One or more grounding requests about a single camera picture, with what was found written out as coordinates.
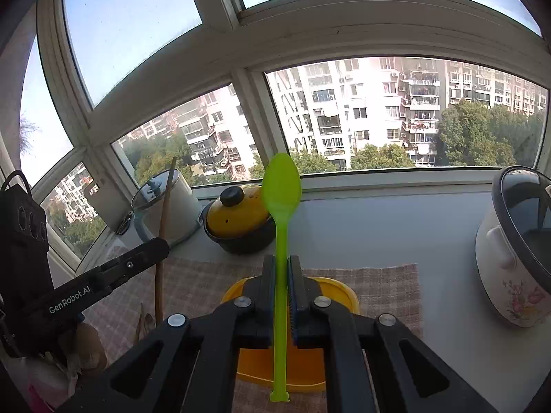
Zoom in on black pot yellow lid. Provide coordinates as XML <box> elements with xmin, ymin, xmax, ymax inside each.
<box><xmin>201</xmin><ymin>184</ymin><xmax>276</xmax><ymax>255</ymax></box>

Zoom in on left gloved hand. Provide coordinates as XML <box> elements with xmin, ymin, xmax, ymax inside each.
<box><xmin>1</xmin><ymin>322</ymin><xmax>107</xmax><ymax>412</ymax></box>

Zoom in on black scissors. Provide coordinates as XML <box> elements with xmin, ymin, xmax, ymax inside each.
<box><xmin>116</xmin><ymin>211</ymin><xmax>134</xmax><ymax>236</ymax></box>

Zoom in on pink checkered cloth mat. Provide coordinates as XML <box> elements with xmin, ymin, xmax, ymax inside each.
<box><xmin>84</xmin><ymin>258</ymin><xmax>423</xmax><ymax>412</ymax></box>

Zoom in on green plastic spoon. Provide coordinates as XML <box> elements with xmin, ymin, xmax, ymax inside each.
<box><xmin>262</xmin><ymin>153</ymin><xmax>302</xmax><ymax>403</ymax></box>

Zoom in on yellow plastic utensil container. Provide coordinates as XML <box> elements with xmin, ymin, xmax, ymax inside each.
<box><xmin>237</xmin><ymin>277</ymin><xmax>361</xmax><ymax>393</ymax></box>

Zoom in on white floral rice cooker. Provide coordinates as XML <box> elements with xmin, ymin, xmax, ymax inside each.
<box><xmin>475</xmin><ymin>165</ymin><xmax>550</xmax><ymax>328</ymax></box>

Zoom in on white cutting board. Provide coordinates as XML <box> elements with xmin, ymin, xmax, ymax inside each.
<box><xmin>83</xmin><ymin>180</ymin><xmax>130</xmax><ymax>231</ymax></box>

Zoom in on black camera box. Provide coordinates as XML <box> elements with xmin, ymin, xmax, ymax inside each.
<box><xmin>1</xmin><ymin>170</ymin><xmax>53</xmax><ymax>310</ymax></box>

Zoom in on wooden chopstick red tip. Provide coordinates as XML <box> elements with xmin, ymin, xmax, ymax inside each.
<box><xmin>133</xmin><ymin>303</ymin><xmax>147</xmax><ymax>345</ymax></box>
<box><xmin>154</xmin><ymin>156</ymin><xmax>178</xmax><ymax>326</ymax></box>

